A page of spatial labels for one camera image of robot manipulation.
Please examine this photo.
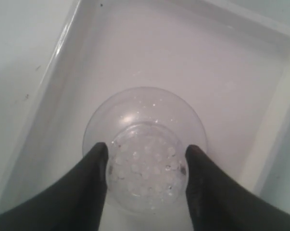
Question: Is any white rectangular tray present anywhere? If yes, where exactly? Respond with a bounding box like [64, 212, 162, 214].
[0, 0, 290, 217]

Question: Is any clear dome strainer lid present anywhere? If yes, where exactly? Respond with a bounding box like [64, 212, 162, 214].
[82, 87, 207, 213]

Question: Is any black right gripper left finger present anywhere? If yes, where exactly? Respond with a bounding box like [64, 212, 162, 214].
[0, 142, 108, 231]

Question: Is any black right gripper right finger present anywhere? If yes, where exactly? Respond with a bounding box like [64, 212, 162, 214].
[185, 145, 290, 231]

